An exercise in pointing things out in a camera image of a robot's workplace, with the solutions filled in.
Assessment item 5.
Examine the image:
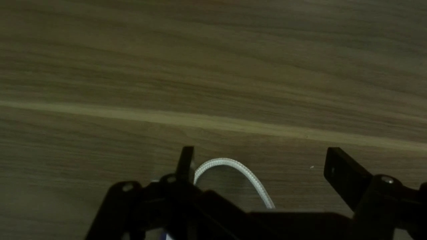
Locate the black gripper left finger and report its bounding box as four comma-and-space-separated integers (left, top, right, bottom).
176, 145, 196, 184

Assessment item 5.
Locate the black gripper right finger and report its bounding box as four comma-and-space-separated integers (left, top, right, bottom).
322, 147, 374, 211

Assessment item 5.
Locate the thin white string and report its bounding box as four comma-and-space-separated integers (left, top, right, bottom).
192, 157, 277, 211

